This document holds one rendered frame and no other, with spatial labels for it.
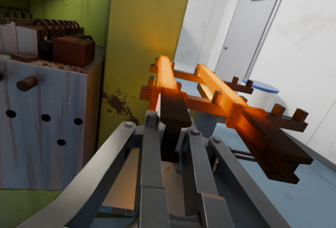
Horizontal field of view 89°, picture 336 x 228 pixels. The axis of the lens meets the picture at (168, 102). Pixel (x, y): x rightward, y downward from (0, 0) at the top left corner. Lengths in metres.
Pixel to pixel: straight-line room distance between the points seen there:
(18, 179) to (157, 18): 0.71
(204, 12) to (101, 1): 3.89
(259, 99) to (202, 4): 2.82
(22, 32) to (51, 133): 0.28
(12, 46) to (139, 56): 0.36
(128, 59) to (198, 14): 4.09
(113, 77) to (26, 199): 0.53
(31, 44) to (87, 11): 0.49
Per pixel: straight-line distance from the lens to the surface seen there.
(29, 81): 0.54
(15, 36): 0.63
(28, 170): 0.75
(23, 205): 0.88
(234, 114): 0.25
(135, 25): 0.67
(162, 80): 0.28
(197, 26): 4.70
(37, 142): 0.66
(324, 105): 2.99
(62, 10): 1.08
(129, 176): 0.47
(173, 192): 0.47
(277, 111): 0.37
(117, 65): 0.69
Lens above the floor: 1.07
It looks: 22 degrees down
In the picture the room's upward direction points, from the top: 14 degrees clockwise
